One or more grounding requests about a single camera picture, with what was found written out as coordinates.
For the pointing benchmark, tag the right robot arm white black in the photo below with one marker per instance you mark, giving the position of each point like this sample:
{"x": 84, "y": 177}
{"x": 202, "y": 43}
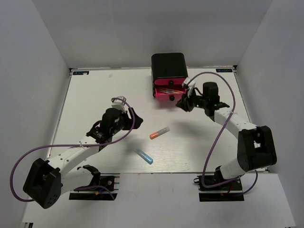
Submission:
{"x": 255, "y": 148}

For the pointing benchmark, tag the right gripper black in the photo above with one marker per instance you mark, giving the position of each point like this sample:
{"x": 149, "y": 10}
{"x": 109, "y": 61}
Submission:
{"x": 184, "y": 102}

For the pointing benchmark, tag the yellow pen refill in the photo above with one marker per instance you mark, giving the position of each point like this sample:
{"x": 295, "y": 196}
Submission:
{"x": 176, "y": 92}

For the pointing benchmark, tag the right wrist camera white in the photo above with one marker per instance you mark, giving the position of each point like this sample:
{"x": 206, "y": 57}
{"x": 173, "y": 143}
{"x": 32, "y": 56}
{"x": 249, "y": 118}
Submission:
{"x": 189, "y": 85}

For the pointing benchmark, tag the right corner label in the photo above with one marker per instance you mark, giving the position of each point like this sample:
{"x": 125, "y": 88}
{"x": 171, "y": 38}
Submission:
{"x": 224, "y": 70}

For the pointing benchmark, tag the left corner label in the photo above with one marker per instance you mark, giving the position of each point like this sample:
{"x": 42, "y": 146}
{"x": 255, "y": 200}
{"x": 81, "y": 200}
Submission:
{"x": 80, "y": 73}

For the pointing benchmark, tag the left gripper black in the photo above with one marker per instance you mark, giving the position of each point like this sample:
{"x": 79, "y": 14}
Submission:
{"x": 129, "y": 121}

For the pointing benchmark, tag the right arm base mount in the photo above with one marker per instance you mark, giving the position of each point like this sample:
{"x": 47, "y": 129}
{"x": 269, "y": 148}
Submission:
{"x": 230, "y": 192}

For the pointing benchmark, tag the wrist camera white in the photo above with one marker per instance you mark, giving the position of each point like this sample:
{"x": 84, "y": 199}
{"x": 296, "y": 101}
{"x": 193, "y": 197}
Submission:
{"x": 119, "y": 103}
{"x": 189, "y": 85}

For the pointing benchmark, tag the corner label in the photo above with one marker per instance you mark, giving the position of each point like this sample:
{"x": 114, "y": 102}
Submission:
{"x": 224, "y": 70}
{"x": 80, "y": 73}

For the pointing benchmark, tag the blue pen refill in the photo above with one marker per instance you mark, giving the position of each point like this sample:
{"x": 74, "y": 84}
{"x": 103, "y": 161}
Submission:
{"x": 165, "y": 89}

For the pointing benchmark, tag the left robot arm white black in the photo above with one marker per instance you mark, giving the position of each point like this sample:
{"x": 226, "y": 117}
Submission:
{"x": 48, "y": 179}

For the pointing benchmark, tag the orange clear lead case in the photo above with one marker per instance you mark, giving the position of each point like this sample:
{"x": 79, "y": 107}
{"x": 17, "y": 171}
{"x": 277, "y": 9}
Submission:
{"x": 159, "y": 132}

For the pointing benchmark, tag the blue clear lead case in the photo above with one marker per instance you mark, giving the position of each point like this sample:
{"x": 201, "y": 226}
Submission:
{"x": 144, "y": 156}

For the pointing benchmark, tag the pink drawer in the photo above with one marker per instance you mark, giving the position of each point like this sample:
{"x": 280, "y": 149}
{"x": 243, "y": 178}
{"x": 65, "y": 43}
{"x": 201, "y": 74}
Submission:
{"x": 169, "y": 81}
{"x": 168, "y": 97}

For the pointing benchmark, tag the black drawer cabinet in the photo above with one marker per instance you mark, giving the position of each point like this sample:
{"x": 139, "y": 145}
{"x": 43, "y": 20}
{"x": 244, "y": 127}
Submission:
{"x": 168, "y": 65}

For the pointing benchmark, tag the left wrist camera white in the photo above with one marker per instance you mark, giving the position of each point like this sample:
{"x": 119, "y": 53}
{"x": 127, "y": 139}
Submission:
{"x": 119, "y": 103}

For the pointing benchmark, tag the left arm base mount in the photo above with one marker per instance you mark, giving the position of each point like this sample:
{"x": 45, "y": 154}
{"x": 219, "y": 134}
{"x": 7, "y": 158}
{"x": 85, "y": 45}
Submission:
{"x": 104, "y": 189}

